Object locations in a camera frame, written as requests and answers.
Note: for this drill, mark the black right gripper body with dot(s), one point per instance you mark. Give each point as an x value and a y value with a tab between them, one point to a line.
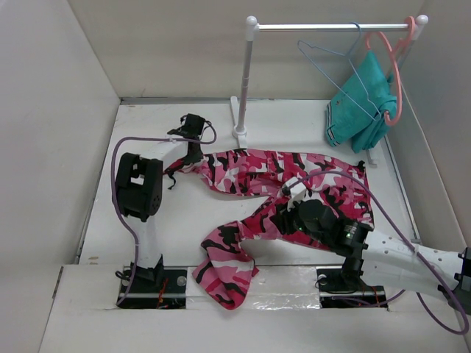
298	223

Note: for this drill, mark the pink camouflage trousers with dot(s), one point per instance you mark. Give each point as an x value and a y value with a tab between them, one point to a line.
226	272

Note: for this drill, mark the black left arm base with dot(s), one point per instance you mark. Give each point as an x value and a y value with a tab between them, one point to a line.
168	293

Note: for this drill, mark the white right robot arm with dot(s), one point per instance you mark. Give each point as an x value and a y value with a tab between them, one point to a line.
372	258

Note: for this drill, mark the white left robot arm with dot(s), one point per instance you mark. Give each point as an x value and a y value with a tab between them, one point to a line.
137	181

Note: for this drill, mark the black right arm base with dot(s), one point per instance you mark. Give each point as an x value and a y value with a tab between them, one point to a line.
335	292

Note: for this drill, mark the pink plastic hanger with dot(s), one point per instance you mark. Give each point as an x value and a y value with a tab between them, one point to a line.
394	54

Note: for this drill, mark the white clothes rack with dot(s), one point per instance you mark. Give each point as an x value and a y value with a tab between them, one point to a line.
273	68

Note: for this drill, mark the teal garment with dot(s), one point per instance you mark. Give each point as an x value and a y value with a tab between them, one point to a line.
356	112

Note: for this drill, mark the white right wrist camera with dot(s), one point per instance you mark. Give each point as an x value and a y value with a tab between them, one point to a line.
294	190

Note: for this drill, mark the blue wire hanger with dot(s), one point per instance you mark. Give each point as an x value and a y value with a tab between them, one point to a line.
317	56

